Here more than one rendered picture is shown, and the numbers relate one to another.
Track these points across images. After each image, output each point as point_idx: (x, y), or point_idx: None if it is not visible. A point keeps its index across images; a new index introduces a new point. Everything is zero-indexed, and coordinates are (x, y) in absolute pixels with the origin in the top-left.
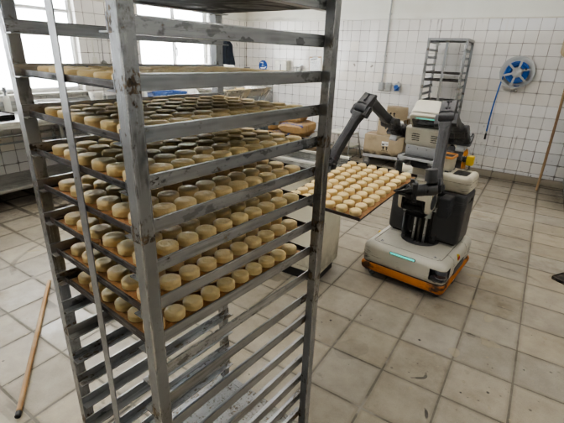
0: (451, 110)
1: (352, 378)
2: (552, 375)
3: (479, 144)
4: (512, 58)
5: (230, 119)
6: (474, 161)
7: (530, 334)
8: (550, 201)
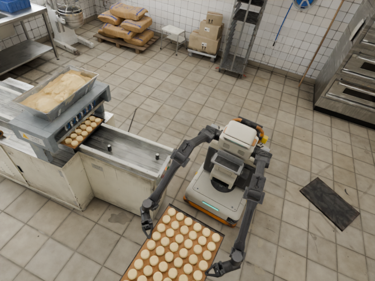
0: (259, 190)
1: None
2: None
3: (269, 48)
4: None
5: None
6: (264, 59)
7: (282, 255)
8: (306, 100)
